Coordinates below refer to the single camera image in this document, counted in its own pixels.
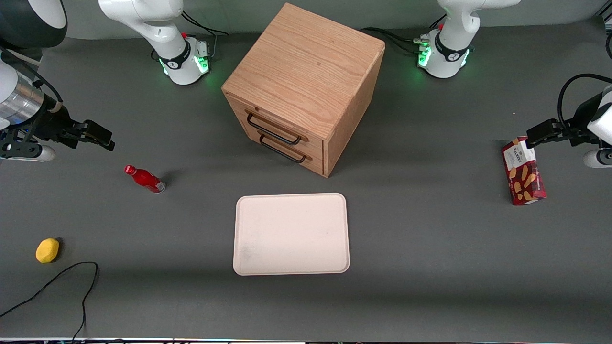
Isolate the black left wrist cable loop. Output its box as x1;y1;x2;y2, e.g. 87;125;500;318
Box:
557;74;612;135

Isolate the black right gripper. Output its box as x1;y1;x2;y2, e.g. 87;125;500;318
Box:
30;103;116;152

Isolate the black metal drawer handle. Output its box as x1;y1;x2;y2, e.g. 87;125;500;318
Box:
258;134;307;164
245;110;303;146

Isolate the oak wooden drawer cabinet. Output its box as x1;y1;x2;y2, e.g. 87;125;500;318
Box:
221;2;386;178

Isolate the thin black table cable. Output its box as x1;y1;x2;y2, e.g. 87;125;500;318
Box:
0;261;99;343

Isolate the black left arm base cable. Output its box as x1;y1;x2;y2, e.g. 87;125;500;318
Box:
368;30;428;57
360;27;431;48

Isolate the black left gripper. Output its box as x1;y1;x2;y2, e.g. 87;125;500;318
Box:
526;93;605;146

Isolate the red bottle with silver base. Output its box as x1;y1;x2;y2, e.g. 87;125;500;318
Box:
124;164;166;194

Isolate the black right arm base cable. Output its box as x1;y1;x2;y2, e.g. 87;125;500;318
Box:
181;11;230;60

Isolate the yellow lemon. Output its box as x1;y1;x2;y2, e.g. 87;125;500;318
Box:
35;238;60;264

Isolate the cream rectangular plastic tray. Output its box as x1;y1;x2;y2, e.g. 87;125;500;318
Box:
233;193;350;276

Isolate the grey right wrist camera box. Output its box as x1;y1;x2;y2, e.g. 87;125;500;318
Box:
0;141;57;163

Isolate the black arm base cable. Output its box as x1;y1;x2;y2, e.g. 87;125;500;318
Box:
368;30;428;57
360;27;431;48
181;11;230;60

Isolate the red shortbread cookie box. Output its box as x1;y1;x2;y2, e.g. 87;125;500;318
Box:
501;136;547;206

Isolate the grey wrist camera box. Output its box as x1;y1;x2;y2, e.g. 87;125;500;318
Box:
0;141;57;163
582;148;612;169

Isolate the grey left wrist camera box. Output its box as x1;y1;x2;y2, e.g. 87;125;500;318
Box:
582;148;612;169

